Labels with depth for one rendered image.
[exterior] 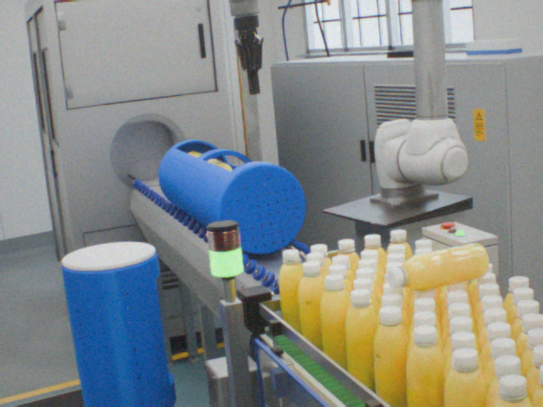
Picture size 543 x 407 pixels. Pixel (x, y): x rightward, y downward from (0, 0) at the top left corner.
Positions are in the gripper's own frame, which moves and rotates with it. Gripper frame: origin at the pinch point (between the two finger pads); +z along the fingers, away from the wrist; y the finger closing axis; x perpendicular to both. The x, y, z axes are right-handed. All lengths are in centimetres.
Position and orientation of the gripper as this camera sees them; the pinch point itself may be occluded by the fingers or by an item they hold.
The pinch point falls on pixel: (253, 82)
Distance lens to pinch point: 248.4
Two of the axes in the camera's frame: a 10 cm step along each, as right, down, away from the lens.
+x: -8.2, 2.1, -5.3
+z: 1.2, 9.7, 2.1
